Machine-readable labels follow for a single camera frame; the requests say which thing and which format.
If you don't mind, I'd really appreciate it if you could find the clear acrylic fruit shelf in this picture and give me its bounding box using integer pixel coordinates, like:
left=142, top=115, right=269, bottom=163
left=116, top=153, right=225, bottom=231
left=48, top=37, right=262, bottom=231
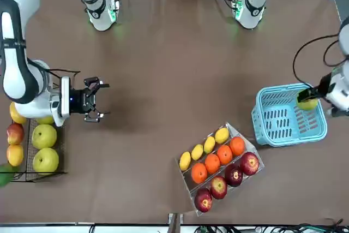
left=178, top=122, right=265, bottom=217

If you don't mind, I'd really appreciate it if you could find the light blue plastic basket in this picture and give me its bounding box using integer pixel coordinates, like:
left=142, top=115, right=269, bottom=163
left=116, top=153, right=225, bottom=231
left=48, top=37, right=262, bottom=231
left=250, top=82, right=328, bottom=148

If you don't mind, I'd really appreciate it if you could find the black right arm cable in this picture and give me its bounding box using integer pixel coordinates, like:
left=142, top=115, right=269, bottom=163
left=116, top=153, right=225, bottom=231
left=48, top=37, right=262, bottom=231
left=27, top=58, right=81, bottom=81

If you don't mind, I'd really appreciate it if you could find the dark red apple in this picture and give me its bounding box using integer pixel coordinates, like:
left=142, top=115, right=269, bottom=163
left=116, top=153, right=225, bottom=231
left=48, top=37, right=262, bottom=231
left=224, top=163, right=244, bottom=188

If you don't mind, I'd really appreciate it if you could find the yellow lemon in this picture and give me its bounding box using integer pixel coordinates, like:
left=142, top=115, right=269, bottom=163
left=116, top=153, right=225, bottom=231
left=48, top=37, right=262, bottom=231
left=203, top=136, right=216, bottom=154
left=190, top=144, right=204, bottom=161
left=179, top=151, right=192, bottom=171
left=214, top=127, right=230, bottom=145

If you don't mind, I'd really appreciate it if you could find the yellow green apple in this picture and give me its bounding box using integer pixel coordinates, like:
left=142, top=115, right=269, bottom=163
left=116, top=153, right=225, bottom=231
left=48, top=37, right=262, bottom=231
left=31, top=124, right=58, bottom=150
left=296, top=95, right=319, bottom=111
left=32, top=147, right=60, bottom=176
left=35, top=115, right=55, bottom=126

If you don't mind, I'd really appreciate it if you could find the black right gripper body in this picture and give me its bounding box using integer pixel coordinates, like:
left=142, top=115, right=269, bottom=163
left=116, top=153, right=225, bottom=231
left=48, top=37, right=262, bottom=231
left=69, top=88, right=97, bottom=115

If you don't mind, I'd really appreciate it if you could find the orange fruit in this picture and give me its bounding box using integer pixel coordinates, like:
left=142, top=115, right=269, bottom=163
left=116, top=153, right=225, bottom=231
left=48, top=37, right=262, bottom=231
left=190, top=163, right=208, bottom=184
left=229, top=136, right=246, bottom=157
left=204, top=153, right=221, bottom=175
left=216, top=145, right=234, bottom=166

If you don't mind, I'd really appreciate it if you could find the green mango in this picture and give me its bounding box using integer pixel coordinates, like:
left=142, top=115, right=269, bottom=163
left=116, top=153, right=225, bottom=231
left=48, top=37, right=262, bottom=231
left=0, top=163, right=16, bottom=189

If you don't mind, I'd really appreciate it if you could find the red yellow mango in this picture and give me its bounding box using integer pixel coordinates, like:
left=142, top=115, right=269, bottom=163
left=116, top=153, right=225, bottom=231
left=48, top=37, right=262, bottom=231
left=6, top=122, right=25, bottom=146

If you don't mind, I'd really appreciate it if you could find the black wire fruit rack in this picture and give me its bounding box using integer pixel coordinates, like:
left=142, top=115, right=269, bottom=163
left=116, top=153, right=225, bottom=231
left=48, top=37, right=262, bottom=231
left=0, top=81, right=68, bottom=183

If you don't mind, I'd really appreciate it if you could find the orange yellow mango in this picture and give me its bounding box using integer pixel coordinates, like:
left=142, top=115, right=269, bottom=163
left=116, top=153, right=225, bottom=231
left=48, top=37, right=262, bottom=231
left=6, top=144, right=25, bottom=168

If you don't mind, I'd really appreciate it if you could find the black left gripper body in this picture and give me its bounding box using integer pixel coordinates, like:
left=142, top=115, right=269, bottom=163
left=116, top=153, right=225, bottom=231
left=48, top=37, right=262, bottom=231
left=317, top=72, right=334, bottom=98

